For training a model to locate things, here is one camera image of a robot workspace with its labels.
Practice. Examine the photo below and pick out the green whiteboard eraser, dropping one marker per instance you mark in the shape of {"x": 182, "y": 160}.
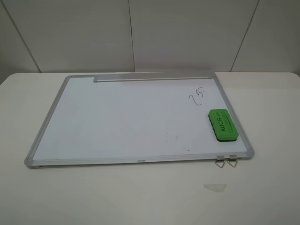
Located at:
{"x": 223, "y": 125}

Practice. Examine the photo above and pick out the white aluminium-framed whiteboard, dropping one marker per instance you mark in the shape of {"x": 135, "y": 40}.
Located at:
{"x": 128, "y": 118}

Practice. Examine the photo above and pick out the left metal hanging clip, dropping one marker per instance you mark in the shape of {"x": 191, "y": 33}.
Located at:
{"x": 220, "y": 161}

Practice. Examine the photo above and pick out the metal hanging clip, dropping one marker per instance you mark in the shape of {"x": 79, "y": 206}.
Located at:
{"x": 220, "y": 161}
{"x": 233, "y": 160}

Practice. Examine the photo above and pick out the right metal hanging clip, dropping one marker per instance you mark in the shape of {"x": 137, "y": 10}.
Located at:
{"x": 233, "y": 160}

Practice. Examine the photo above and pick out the clear tape piece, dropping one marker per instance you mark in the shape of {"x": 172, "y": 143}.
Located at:
{"x": 218, "y": 188}

